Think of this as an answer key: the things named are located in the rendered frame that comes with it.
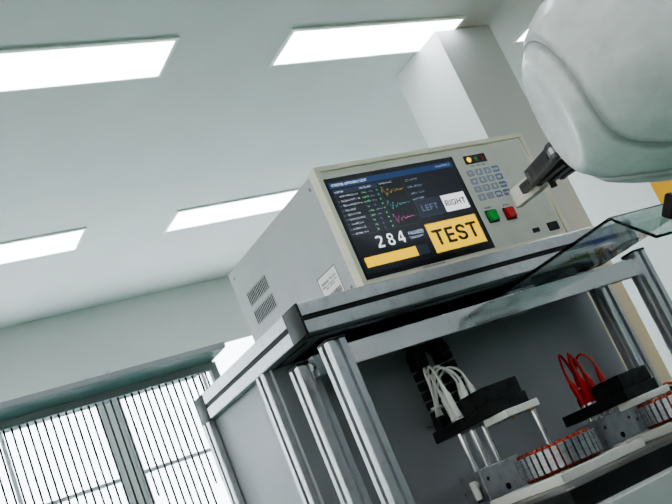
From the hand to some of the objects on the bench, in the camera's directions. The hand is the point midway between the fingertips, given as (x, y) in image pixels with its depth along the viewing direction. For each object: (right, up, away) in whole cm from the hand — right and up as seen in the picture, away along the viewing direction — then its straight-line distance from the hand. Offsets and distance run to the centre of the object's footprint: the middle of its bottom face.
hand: (527, 188), depth 146 cm
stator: (+20, -33, -11) cm, 40 cm away
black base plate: (+10, -39, -18) cm, 44 cm away
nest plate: (0, -39, -25) cm, 46 cm away
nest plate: (+20, -34, -12) cm, 41 cm away
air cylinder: (+14, -40, 0) cm, 43 cm away
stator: (0, -38, -24) cm, 45 cm away
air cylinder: (-6, -45, -13) cm, 47 cm away
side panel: (-33, -62, -4) cm, 70 cm away
